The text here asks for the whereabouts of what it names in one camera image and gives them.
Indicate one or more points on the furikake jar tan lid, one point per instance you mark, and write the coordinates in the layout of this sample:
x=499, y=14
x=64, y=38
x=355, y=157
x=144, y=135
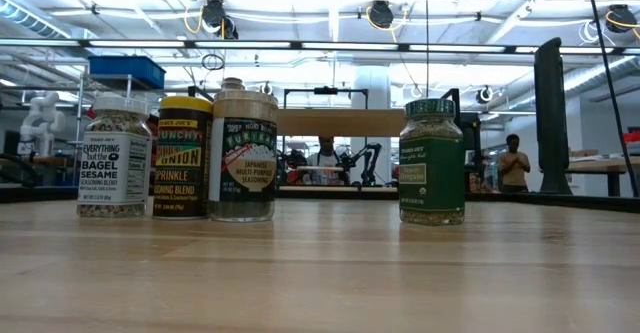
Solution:
x=243, y=163

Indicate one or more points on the green oregano jar green lid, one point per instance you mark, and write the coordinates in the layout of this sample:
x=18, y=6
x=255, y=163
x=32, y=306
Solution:
x=431, y=173

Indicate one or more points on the crunchy onion bottle yellow lid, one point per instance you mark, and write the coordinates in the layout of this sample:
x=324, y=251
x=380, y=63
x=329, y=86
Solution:
x=182, y=163

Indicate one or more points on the bagel sesame jar white lid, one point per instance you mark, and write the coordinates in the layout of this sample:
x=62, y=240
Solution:
x=114, y=168

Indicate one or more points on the black background robot arm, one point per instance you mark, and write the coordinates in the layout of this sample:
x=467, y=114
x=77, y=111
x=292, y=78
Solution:
x=292, y=165
x=365, y=160

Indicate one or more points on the person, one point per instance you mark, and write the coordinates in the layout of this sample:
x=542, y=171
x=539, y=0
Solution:
x=514, y=165
x=326, y=145

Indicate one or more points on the blue bin on rack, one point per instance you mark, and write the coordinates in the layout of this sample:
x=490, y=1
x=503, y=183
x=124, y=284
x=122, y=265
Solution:
x=127, y=70

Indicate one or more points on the linear ceiling light fixture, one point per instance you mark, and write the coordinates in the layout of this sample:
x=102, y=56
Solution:
x=140, y=44

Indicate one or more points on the black tall column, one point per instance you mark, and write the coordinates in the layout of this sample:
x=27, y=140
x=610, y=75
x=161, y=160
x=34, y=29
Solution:
x=550, y=113

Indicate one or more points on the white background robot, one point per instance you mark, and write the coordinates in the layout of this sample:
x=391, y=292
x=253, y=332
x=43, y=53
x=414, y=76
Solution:
x=40, y=123

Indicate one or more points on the background wooden table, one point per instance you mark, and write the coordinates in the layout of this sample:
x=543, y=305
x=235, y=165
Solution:
x=615, y=163

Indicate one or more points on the wooden shelf riser black frame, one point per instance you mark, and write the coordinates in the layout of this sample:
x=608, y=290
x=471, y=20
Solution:
x=340, y=122

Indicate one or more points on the black aluminium rig frame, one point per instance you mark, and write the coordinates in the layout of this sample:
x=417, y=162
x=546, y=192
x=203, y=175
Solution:
x=550, y=200

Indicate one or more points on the black diagonal frame strut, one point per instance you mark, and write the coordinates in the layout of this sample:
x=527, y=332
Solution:
x=612, y=108

